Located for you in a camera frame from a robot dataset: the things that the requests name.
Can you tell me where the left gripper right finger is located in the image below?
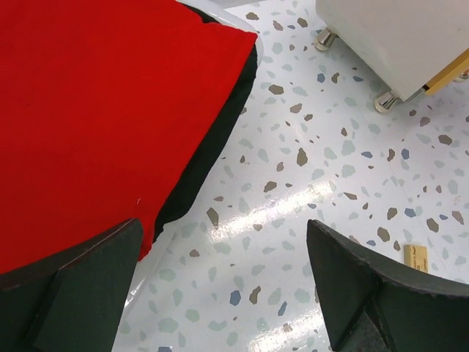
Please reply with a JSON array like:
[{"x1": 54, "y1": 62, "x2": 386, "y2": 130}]
[{"x1": 306, "y1": 220, "x2": 468, "y2": 351}]

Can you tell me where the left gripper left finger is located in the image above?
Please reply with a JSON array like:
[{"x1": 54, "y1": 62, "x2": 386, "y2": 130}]
[{"x1": 1, "y1": 219, "x2": 143, "y2": 351}]

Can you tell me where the round beige drawer organizer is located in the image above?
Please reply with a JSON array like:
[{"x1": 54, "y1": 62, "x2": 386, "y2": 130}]
[{"x1": 314, "y1": 0, "x2": 468, "y2": 113}]

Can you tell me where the small tan eraser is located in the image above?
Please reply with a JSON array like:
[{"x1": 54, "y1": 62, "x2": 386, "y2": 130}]
[{"x1": 404, "y1": 244, "x2": 429, "y2": 273}]

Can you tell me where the black cloth under red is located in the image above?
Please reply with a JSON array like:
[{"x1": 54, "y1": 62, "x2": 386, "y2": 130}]
[{"x1": 144, "y1": 1, "x2": 258, "y2": 246}]

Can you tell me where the white plastic basket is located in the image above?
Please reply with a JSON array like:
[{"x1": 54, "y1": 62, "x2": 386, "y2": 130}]
[{"x1": 126, "y1": 0, "x2": 267, "y2": 305}]

